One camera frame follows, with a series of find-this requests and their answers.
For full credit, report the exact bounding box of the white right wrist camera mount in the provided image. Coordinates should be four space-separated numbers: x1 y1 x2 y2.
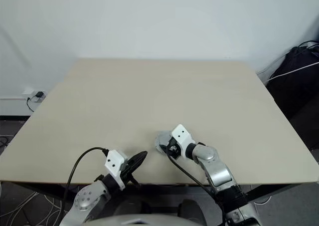
171 124 197 158

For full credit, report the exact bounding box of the white wall socket strip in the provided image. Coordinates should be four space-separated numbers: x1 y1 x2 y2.
21 87 47 103

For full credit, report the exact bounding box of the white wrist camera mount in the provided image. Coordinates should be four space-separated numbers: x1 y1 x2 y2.
104 150 129 191
171 124 197 158

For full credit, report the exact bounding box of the black adapter cable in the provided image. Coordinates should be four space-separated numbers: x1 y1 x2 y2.
25 96 38 112

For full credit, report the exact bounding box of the silver robot torso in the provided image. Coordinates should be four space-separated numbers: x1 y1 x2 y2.
84 209 196 226

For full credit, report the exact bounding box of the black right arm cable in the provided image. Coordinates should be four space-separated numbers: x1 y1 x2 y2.
166 155 227 212

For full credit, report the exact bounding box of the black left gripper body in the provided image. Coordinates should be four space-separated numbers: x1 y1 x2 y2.
120 158 133 187

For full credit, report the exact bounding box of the small grey round object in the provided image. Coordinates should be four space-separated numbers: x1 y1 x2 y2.
155 130 176 155

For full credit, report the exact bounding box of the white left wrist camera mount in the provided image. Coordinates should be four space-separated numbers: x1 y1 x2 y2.
104 150 129 191

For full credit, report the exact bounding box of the black bag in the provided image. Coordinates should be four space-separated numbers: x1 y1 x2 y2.
265 46 319 122

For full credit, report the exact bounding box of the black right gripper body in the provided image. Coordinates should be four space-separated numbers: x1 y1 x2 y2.
161 138 182 160

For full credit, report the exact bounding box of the white floor cable bundle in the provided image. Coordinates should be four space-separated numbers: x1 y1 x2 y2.
0 186 66 226

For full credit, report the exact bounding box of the white cable on bag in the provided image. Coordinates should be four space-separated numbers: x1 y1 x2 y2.
256 61 319 82

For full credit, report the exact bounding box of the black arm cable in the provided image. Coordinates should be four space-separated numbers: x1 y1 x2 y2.
62 147 110 212
166 155 227 212

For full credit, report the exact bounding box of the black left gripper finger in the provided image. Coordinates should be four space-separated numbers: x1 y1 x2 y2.
126 151 148 178
126 150 148 167

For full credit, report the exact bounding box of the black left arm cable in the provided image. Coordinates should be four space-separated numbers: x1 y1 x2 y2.
62 147 110 212

